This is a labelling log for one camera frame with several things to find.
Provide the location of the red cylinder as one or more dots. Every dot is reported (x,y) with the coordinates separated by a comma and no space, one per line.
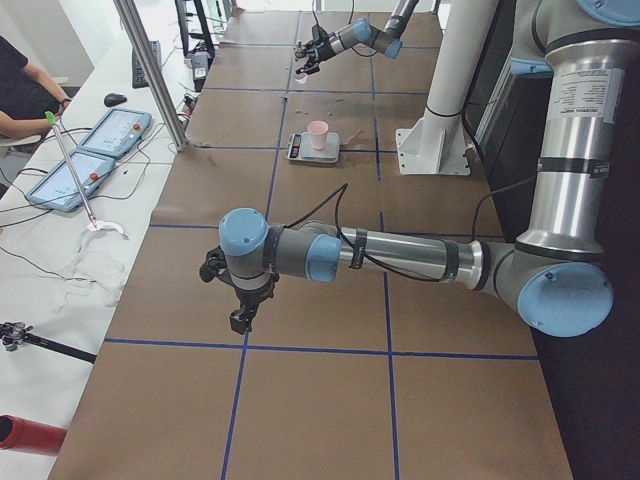
(27,436)

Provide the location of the crumpled white paper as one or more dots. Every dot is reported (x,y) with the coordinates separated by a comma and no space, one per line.
(93,268)

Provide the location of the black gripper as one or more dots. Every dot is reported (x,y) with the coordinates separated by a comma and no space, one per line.
(248,297)
(324,48)

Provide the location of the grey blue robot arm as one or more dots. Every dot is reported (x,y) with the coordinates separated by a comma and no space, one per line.
(386,41)
(550,275)

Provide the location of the silver digital kitchen scale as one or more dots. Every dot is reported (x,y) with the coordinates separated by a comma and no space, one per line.
(300,149)

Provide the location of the seated person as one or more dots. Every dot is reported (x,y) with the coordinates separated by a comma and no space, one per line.
(27,93)

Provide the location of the upper blue teach pendant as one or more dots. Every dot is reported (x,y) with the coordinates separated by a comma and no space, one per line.
(116,132)

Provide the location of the blue teach pendant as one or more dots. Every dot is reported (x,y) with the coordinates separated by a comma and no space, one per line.
(58,190)
(116,132)

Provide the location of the lower blue teach pendant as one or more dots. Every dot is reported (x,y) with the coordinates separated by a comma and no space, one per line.
(58,190)

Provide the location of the white support column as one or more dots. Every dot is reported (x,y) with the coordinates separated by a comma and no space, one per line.
(467,27)

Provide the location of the green tipped metal rod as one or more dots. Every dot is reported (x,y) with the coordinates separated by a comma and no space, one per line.
(51,118)

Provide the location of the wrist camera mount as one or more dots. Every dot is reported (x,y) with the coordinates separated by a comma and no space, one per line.
(319,35)
(215,267)

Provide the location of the clear glass sauce bottle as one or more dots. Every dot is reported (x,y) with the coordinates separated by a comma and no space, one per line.
(299,62)

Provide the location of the black computer mouse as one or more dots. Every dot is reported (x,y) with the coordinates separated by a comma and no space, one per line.
(114,99)

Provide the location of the black tripod leg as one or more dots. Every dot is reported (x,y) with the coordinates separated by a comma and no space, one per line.
(16,334)

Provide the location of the aluminium frame post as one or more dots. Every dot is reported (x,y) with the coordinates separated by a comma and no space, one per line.
(136,32)

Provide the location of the pink plastic cup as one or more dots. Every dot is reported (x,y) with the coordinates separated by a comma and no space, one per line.
(318,133)

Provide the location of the white column base plate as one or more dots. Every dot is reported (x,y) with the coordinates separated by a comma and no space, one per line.
(433,146)

